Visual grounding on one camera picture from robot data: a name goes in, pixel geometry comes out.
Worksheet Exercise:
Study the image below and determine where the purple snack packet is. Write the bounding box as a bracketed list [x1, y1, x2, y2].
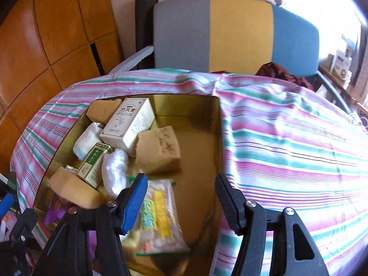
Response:
[44, 194, 72, 226]

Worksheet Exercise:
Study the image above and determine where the yellow sponge block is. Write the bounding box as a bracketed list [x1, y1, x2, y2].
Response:
[49, 167, 105, 209]
[135, 126, 181, 175]

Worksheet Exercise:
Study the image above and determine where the small green white box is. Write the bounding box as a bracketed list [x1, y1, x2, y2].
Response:
[77, 143, 114, 189]

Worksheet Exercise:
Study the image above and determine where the weidan bread packet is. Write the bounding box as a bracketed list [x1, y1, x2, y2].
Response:
[121, 179, 190, 256]

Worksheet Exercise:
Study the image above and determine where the white ointment box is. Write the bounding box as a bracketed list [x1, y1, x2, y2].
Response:
[100, 98, 155, 158]

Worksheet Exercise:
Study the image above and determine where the gold storage box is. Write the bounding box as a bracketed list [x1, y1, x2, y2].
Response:
[34, 94, 223, 275]

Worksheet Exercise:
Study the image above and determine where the white tissue roll in box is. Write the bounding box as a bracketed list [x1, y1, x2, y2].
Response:
[73, 122, 104, 161]

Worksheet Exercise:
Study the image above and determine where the yellow sponge in box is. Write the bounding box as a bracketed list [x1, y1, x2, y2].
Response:
[86, 98, 122, 125]

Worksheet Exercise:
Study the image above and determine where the dark red cloth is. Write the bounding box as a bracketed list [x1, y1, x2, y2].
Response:
[211, 62, 315, 92]

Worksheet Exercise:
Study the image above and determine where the wooden desk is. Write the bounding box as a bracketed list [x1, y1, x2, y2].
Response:
[317, 66, 367, 115]

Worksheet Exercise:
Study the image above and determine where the white carton on desk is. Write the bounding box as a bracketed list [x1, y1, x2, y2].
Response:
[329, 50, 352, 81]

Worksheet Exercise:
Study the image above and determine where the grey yellow blue chair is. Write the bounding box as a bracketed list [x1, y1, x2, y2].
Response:
[112, 0, 319, 82]

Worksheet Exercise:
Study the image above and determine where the black rolled mat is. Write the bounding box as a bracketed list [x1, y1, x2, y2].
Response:
[135, 0, 158, 52]

